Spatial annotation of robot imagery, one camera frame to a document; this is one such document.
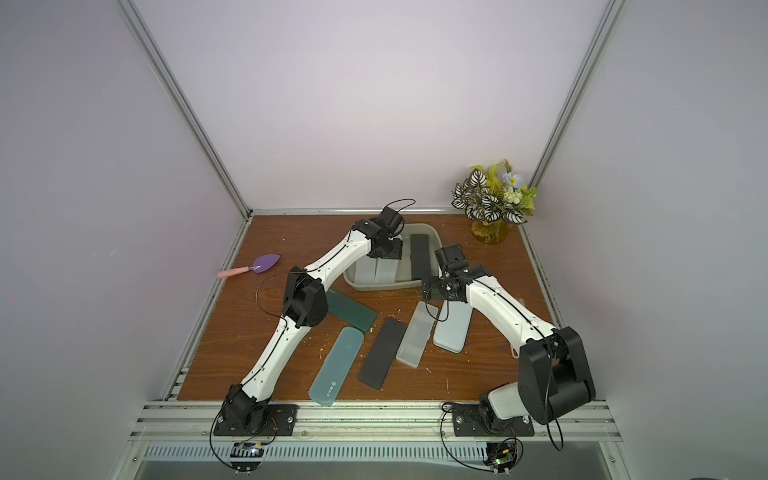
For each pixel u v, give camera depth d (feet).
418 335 2.86
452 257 2.20
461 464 2.20
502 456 2.29
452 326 2.87
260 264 3.43
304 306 2.12
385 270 3.23
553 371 1.38
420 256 3.39
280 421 2.40
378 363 2.67
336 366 2.67
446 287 2.03
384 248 2.82
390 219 2.73
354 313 3.01
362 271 3.26
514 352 2.73
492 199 2.87
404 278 3.32
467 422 2.39
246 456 2.38
